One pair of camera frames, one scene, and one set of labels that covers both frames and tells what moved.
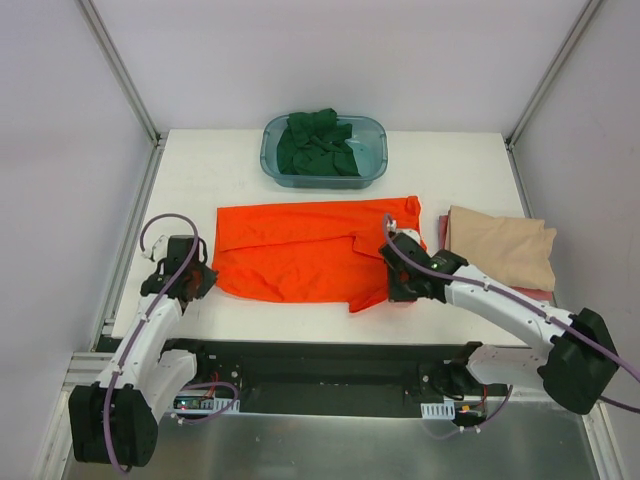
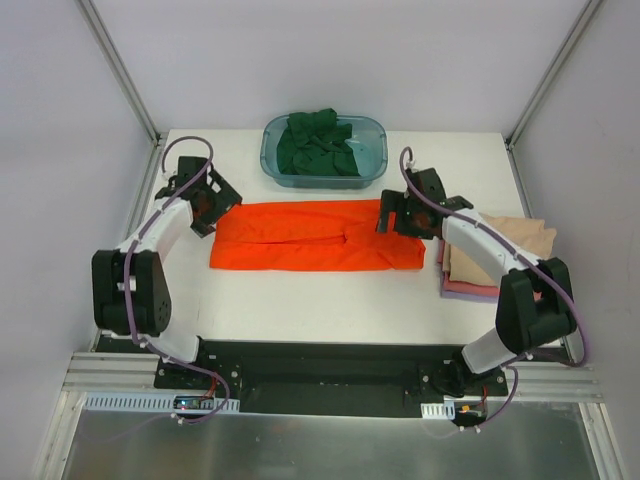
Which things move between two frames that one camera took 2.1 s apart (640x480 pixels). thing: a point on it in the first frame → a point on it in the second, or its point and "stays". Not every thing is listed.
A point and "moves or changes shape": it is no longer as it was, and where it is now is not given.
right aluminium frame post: [547, 76] stays
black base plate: [336, 376] stays
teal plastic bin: [369, 143] stays
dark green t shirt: [315, 143] stays
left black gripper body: [195, 279] → [220, 205]
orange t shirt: [315, 252] moves or changes shape
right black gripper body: [400, 282] → [392, 215]
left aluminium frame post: [108, 47] stays
